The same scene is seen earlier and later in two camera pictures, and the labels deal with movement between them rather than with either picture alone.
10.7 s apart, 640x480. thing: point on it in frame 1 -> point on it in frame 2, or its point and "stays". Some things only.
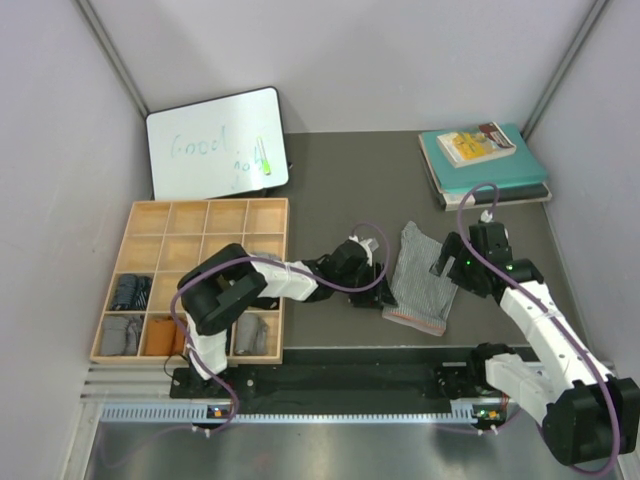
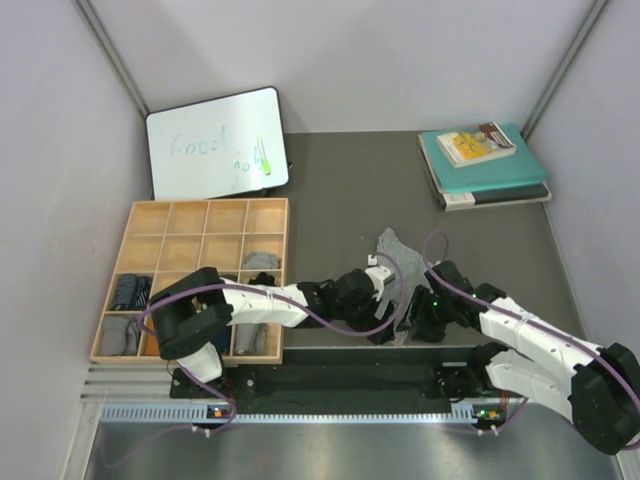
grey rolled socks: x=120 y=335 stays
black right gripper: x=455 y=247 -> x=427 y=331
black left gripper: x=376 y=297 -> x=369 y=321
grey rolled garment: x=251 y=335 stays
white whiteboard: x=219 y=146 stays
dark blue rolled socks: x=131 y=292 stays
